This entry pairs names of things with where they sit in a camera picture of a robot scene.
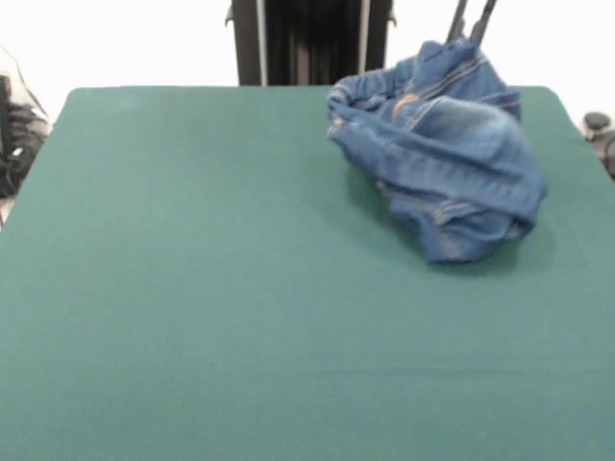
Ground blue denim jeans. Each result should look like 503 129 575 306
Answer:
326 38 550 264

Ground narrow black device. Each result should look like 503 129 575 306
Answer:
0 74 12 162

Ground dark green tablecloth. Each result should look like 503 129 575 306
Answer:
0 85 615 461

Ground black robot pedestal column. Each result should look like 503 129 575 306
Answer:
223 0 398 87

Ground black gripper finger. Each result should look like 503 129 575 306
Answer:
468 0 499 44
444 0 470 44

